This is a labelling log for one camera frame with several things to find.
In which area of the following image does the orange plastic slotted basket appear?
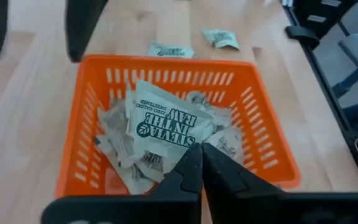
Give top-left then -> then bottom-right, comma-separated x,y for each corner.
53,53 -> 302,200

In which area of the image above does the silver aluminium bracket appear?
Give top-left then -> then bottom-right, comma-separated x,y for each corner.
306,14 -> 328,24

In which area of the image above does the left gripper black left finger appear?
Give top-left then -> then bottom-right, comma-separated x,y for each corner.
149,142 -> 204,224

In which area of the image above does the black table clamp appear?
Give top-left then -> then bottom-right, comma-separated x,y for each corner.
284,25 -> 320,49

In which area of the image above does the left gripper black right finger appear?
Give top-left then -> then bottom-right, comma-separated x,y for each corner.
202,142 -> 287,224

